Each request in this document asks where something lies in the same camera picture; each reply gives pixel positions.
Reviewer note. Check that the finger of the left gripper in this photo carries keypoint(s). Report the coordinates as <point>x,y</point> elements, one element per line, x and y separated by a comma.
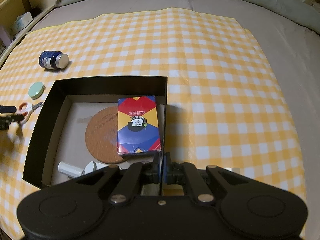
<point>7,109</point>
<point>5,121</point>

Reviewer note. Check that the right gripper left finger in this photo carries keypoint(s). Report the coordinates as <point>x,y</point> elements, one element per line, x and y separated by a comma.
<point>140,179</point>

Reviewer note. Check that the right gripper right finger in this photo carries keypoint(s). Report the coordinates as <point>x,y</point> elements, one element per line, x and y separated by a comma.
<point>193,181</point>

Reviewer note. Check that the orange white small scissors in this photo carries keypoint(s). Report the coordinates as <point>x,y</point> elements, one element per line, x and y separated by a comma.
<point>26,109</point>

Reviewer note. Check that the mint green round case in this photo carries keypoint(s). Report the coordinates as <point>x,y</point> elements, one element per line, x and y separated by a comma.
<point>36,90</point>

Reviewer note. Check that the colourful card box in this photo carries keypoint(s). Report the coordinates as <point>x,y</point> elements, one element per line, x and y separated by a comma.
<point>138,128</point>

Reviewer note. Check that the round cork coaster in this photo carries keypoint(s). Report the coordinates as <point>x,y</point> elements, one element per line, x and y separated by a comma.
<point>101,136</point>

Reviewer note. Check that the dark blue jar silver lid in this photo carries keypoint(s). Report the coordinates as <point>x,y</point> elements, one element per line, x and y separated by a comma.
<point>53,60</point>

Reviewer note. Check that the black storage box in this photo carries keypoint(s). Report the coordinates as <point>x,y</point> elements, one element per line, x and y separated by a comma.
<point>59,133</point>

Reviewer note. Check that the yellow white checkered cloth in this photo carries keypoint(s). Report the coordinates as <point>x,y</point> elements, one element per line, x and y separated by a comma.
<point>225,114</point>

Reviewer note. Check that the white tissue box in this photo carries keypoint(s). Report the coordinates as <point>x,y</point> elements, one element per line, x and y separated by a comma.
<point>22,21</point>

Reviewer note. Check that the wooden bedside shelf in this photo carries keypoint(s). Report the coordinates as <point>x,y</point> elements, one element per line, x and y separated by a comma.
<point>10,9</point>

